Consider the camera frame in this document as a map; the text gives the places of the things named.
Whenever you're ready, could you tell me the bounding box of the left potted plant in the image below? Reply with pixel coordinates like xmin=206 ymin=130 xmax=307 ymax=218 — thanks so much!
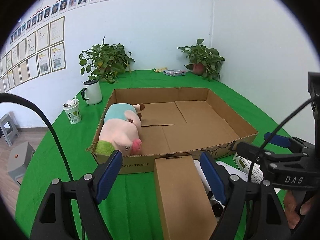
xmin=79 ymin=41 xmax=135 ymax=84

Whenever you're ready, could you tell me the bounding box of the green patterned paper cup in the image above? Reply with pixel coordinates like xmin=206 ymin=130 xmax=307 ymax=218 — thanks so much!
xmin=63 ymin=96 xmax=81 ymax=124

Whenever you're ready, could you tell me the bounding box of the right potted plant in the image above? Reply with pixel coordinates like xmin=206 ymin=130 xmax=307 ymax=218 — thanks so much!
xmin=178 ymin=38 xmax=225 ymax=81

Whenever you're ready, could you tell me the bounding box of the green tablecloth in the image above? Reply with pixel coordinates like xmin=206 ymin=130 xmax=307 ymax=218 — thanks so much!
xmin=15 ymin=70 xmax=277 ymax=239

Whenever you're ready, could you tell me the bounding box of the large open cardboard box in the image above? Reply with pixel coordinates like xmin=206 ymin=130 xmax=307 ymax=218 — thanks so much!
xmin=103 ymin=87 xmax=258 ymax=174

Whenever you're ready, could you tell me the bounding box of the yellow item at back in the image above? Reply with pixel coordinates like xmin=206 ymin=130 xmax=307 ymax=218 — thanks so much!
xmin=153 ymin=67 xmax=168 ymax=73

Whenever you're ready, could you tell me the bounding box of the pig plush toy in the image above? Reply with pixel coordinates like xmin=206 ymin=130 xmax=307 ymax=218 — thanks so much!
xmin=95 ymin=103 xmax=145 ymax=156

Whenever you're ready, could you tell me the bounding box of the white plastic device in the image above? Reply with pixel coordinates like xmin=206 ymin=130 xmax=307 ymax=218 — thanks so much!
xmin=216 ymin=160 xmax=248 ymax=181

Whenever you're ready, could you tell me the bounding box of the round grey stool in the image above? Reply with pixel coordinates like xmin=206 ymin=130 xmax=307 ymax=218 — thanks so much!
xmin=7 ymin=141 xmax=35 ymax=186

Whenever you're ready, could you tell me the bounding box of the white enamel mug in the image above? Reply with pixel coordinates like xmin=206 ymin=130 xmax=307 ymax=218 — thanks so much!
xmin=81 ymin=80 xmax=103 ymax=105

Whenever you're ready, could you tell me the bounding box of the white green medicine box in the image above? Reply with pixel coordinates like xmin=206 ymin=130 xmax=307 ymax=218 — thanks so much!
xmin=233 ymin=153 xmax=264 ymax=184

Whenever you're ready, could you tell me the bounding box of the right hand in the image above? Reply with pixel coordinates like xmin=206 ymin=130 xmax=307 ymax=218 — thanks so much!
xmin=283 ymin=189 xmax=320 ymax=230

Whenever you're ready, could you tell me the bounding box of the colourful pack at back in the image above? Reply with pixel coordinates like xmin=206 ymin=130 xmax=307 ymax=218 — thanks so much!
xmin=163 ymin=70 xmax=186 ymax=76

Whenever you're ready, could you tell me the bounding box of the white hair dryer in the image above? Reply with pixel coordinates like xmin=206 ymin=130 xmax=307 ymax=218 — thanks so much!
xmin=194 ymin=160 xmax=224 ymax=218

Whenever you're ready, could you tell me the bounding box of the potted plant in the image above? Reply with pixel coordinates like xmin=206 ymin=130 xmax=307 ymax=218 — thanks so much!
xmin=178 ymin=38 xmax=225 ymax=81
xmin=79 ymin=41 xmax=135 ymax=84

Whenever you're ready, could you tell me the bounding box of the grey plastic stool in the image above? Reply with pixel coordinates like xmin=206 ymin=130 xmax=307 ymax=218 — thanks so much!
xmin=0 ymin=113 xmax=20 ymax=147

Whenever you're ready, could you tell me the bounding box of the black cable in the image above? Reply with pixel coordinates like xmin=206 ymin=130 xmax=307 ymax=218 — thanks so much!
xmin=0 ymin=93 xmax=86 ymax=240

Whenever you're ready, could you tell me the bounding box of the small brown cardboard box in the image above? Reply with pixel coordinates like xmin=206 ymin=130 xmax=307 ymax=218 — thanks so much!
xmin=154 ymin=156 xmax=217 ymax=240

